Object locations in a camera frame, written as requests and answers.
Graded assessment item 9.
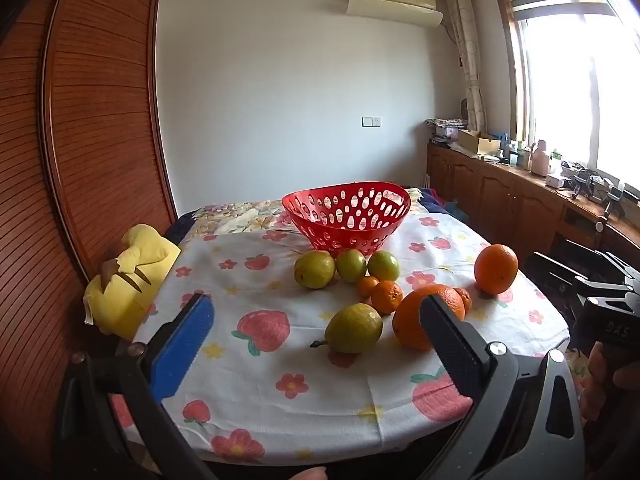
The person's right hand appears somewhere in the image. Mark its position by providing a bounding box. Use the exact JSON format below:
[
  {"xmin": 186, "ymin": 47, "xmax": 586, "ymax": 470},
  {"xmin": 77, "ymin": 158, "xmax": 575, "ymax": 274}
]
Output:
[{"xmin": 580, "ymin": 340, "xmax": 640, "ymax": 423}]

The patterned beige curtain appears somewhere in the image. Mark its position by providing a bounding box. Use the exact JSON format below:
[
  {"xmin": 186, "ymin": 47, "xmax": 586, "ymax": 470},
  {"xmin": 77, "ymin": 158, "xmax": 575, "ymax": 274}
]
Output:
[{"xmin": 444, "ymin": 0, "xmax": 487, "ymax": 133}]

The floral quilt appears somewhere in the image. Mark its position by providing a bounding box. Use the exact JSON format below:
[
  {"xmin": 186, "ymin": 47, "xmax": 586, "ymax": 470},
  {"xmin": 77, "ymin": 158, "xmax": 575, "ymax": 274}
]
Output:
[{"xmin": 177, "ymin": 187, "xmax": 461, "ymax": 235}]

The green apple middle rear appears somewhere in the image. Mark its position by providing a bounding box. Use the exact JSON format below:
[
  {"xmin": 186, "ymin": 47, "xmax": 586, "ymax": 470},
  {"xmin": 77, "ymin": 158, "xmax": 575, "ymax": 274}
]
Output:
[{"xmin": 335, "ymin": 249, "xmax": 368, "ymax": 283}]

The yellow-green pear with stem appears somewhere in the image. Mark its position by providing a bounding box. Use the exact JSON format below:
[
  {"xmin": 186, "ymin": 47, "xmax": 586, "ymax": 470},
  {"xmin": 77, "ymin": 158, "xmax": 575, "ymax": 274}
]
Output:
[{"xmin": 310, "ymin": 303, "xmax": 384, "ymax": 354}]

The wall air conditioner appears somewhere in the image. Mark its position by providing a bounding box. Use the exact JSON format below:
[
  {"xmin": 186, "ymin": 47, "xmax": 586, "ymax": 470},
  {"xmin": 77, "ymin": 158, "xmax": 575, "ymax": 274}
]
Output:
[{"xmin": 346, "ymin": 0, "xmax": 445, "ymax": 28}]

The open cardboard box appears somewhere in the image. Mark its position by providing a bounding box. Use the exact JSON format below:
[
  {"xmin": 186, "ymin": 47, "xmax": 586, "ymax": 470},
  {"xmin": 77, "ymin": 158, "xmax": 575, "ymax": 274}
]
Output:
[{"xmin": 457, "ymin": 129, "xmax": 501, "ymax": 157}]

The wooden louvered wardrobe door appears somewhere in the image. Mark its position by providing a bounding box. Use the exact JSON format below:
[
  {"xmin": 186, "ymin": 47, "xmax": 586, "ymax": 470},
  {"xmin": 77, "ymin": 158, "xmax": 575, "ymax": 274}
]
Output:
[{"xmin": 0, "ymin": 0, "xmax": 178, "ymax": 461}]

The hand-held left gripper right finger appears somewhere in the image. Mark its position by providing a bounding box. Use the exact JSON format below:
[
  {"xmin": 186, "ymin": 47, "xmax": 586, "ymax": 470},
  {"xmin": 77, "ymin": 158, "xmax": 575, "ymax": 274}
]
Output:
[{"xmin": 419, "ymin": 293, "xmax": 587, "ymax": 480}]

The person's left hand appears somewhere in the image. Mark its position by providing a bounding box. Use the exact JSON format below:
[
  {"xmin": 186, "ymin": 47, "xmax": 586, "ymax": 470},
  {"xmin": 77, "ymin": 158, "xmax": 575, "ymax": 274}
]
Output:
[{"xmin": 277, "ymin": 466, "xmax": 328, "ymax": 480}]

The pink kettle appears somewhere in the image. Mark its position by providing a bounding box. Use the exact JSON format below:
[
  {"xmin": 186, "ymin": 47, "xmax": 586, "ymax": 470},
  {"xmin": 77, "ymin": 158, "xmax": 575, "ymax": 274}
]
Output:
[{"xmin": 530, "ymin": 139, "xmax": 551, "ymax": 177}]

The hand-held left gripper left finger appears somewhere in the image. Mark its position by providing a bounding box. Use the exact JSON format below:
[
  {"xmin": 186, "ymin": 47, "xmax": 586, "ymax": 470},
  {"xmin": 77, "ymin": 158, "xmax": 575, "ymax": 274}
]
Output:
[{"xmin": 54, "ymin": 292, "xmax": 221, "ymax": 480}]

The yellow plush toy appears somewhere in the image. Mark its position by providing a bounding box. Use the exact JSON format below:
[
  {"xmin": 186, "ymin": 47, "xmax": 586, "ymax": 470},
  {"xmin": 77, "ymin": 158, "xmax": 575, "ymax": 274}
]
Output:
[{"xmin": 82, "ymin": 224, "xmax": 182, "ymax": 341}]

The red perforated plastic basket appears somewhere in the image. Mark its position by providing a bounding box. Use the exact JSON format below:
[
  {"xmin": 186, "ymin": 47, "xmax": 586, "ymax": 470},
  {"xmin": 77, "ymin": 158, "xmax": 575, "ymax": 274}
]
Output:
[{"xmin": 281, "ymin": 181, "xmax": 412, "ymax": 253}]

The long wooden cabinet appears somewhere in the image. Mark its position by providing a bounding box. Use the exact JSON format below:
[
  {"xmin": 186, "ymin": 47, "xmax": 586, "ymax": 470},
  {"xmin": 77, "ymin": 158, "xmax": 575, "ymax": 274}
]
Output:
[{"xmin": 426, "ymin": 142, "xmax": 640, "ymax": 281}]

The medium orange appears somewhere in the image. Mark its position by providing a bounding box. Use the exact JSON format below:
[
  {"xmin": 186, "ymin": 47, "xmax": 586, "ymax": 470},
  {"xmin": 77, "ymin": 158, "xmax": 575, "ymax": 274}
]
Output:
[{"xmin": 473, "ymin": 244, "xmax": 520, "ymax": 295}]

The large yellow-green pear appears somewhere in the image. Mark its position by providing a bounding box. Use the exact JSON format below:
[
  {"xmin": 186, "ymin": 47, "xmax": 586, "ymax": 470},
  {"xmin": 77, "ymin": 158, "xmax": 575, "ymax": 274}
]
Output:
[{"xmin": 293, "ymin": 250, "xmax": 337, "ymax": 290}]

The strawberry printed white cloth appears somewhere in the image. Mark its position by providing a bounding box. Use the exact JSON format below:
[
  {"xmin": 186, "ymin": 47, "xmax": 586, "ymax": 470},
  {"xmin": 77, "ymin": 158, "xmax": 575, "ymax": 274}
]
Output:
[{"xmin": 112, "ymin": 210, "xmax": 571, "ymax": 466}]

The large orange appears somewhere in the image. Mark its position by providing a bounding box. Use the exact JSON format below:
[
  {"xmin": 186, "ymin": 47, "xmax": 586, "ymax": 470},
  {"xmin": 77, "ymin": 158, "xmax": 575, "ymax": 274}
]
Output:
[{"xmin": 391, "ymin": 284, "xmax": 468, "ymax": 351}]

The folded patterned cloth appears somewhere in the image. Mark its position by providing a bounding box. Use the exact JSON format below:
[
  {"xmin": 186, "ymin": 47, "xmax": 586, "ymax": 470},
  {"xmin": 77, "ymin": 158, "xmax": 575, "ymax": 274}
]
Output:
[{"xmin": 425, "ymin": 117, "xmax": 468, "ymax": 133}]

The wooden framed window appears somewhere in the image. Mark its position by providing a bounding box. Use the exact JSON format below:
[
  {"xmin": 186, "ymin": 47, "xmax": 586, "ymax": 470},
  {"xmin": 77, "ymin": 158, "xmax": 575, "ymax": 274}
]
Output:
[{"xmin": 492, "ymin": 0, "xmax": 640, "ymax": 196}]

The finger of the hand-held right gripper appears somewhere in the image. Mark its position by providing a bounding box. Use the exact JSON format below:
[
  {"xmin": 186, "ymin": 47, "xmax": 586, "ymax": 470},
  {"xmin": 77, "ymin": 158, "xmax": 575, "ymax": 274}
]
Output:
[
  {"xmin": 524, "ymin": 251, "xmax": 601, "ymax": 321},
  {"xmin": 575, "ymin": 249, "xmax": 640, "ymax": 306}
]

